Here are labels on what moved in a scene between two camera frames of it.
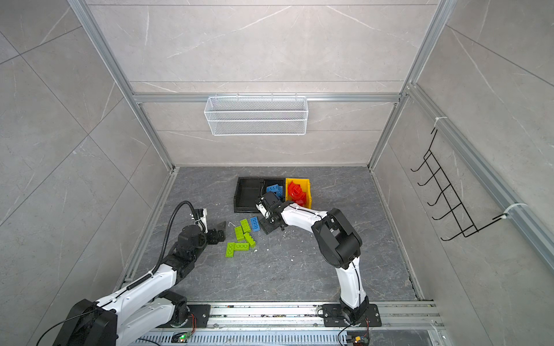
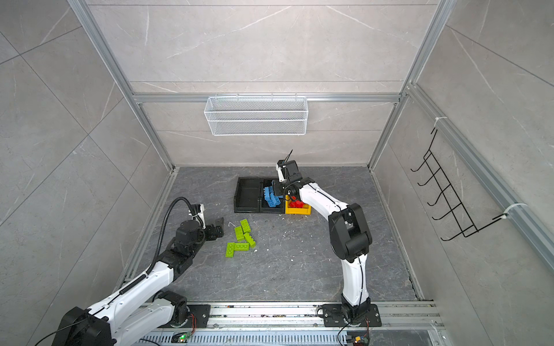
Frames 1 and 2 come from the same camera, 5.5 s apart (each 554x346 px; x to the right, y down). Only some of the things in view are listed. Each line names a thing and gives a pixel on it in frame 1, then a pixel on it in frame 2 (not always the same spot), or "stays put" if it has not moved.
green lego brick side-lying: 249,240 stays put
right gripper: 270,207 -> 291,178
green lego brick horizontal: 242,246 stays put
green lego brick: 245,225 stays put
